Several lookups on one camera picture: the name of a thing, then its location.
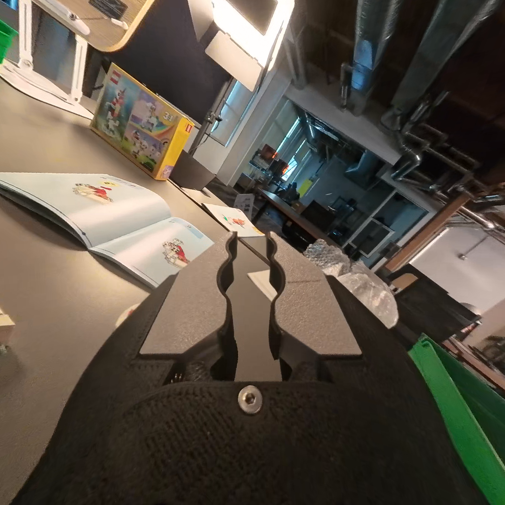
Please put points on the clear plastic bags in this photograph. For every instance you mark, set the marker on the clear plastic bags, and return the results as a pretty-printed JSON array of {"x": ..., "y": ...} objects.
[{"x": 363, "y": 288}]

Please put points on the green plastic bin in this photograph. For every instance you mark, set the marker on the green plastic bin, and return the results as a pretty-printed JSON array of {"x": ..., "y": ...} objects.
[
  {"x": 7, "y": 39},
  {"x": 453, "y": 414}
]

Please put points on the bright studio light panel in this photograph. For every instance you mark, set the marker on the bright studio light panel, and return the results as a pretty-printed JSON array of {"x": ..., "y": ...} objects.
[{"x": 244, "y": 23}]

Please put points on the black rectangular card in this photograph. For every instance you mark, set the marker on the black rectangular card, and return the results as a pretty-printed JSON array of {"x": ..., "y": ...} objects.
[{"x": 108, "y": 8}]

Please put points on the white paper sheet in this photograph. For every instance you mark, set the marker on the white paper sheet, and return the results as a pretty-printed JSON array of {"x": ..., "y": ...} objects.
[{"x": 262, "y": 286}]

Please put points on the dark grey box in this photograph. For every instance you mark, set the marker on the dark grey box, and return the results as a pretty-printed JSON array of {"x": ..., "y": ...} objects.
[{"x": 193, "y": 171}]

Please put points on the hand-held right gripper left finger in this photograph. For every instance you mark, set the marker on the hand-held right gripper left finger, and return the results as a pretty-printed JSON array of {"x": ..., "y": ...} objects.
[{"x": 185, "y": 319}]

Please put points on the dark blue partition panel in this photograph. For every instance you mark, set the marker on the dark blue partition panel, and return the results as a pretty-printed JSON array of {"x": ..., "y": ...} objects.
[{"x": 169, "y": 59}]

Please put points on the small white instruction booklet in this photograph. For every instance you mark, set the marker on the small white instruction booklet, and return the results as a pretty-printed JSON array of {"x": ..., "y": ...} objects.
[{"x": 232, "y": 221}]

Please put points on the silver ceiling duct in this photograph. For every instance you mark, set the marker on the silver ceiling duct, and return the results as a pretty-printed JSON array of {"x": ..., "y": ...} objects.
[
  {"x": 446, "y": 51},
  {"x": 371, "y": 47}
]

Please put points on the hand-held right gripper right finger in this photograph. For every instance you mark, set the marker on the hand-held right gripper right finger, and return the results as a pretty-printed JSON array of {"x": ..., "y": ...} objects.
[{"x": 315, "y": 319}]

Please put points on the black light stand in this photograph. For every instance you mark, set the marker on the black light stand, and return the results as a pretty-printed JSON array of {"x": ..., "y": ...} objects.
[{"x": 211, "y": 117}]

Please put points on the yellow lego set box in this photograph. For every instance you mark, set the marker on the yellow lego set box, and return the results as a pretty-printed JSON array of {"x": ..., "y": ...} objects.
[{"x": 138, "y": 118}]

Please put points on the wooden top white stand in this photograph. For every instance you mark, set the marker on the wooden top white stand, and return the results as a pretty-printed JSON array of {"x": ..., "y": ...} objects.
[{"x": 106, "y": 29}]

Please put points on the pale blue instruction booklet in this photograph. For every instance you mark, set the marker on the pale blue instruction booklet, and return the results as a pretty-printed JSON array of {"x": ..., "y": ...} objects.
[{"x": 118, "y": 213}]

